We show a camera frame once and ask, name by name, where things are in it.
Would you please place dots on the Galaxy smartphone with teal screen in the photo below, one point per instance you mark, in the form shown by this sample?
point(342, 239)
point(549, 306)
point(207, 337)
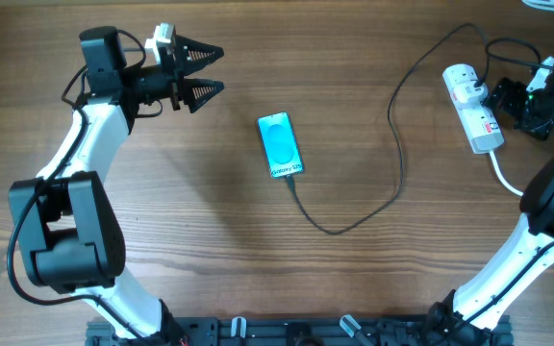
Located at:
point(280, 145)

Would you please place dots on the white power strip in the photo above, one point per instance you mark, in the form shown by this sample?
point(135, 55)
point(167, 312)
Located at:
point(481, 127)

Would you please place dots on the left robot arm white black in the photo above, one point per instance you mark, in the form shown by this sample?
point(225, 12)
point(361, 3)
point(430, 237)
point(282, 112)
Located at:
point(64, 228)

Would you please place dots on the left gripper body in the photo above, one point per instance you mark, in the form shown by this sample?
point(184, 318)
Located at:
point(159, 83)

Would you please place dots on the white charger plug adapter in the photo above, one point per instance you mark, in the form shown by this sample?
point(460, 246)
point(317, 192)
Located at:
point(468, 95)

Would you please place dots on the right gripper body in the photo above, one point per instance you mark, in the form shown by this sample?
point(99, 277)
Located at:
point(533, 110)

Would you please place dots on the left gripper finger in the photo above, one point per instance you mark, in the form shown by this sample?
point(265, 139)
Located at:
point(197, 92)
point(193, 56)

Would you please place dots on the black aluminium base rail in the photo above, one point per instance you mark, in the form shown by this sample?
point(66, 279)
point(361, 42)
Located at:
point(210, 331)

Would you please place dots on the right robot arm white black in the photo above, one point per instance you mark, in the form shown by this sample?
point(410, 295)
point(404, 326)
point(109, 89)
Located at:
point(470, 314)

